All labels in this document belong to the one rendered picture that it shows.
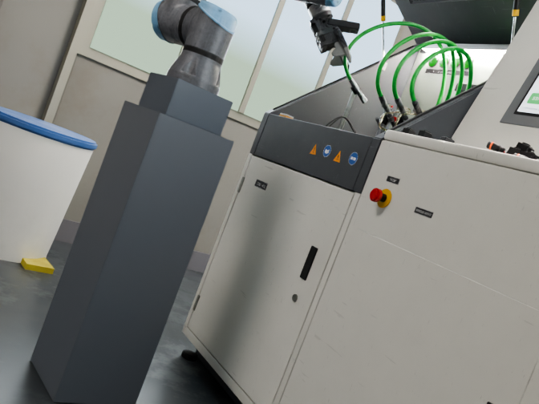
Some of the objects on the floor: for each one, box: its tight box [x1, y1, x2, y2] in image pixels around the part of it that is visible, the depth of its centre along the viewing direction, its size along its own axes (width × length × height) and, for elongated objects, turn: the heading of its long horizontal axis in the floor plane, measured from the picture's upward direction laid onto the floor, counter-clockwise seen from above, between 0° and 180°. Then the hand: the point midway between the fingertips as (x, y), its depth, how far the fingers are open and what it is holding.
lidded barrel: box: [0, 107, 98, 263], centre depth 275 cm, size 48×50×59 cm
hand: (350, 63), depth 215 cm, fingers open, 7 cm apart
